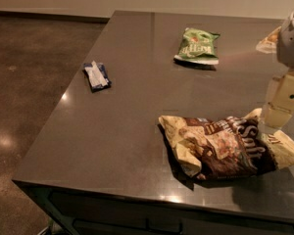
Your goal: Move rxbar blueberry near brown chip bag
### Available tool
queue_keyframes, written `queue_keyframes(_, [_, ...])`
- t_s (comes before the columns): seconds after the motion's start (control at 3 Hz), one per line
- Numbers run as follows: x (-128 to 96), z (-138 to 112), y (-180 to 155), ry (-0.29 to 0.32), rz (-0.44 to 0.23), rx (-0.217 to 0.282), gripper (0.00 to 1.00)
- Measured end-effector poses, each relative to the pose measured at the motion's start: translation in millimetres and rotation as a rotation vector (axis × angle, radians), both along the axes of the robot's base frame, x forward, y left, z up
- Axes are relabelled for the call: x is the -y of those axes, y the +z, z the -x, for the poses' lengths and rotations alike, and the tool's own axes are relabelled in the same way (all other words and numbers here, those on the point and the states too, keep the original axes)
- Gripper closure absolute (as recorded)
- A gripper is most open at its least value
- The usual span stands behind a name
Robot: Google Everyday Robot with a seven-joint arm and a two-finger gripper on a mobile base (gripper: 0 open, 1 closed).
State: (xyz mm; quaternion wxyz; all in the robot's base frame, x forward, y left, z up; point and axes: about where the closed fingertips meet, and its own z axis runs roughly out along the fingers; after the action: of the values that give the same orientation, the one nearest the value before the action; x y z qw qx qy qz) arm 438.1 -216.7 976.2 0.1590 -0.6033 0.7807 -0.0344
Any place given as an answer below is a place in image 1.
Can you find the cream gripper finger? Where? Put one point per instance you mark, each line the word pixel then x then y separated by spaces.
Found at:
pixel 279 106

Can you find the blue white rxbar wrapper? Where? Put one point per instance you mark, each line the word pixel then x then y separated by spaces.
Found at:
pixel 97 76

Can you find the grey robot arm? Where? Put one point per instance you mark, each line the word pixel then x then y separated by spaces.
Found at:
pixel 285 43

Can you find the orange snack bag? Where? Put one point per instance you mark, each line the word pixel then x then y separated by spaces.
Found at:
pixel 268 44

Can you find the brown chip bag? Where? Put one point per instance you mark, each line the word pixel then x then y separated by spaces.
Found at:
pixel 233 147

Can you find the green chip bag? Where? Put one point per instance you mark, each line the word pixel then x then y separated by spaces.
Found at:
pixel 197 47

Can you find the dark table base frame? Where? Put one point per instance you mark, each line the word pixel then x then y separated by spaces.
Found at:
pixel 88 213

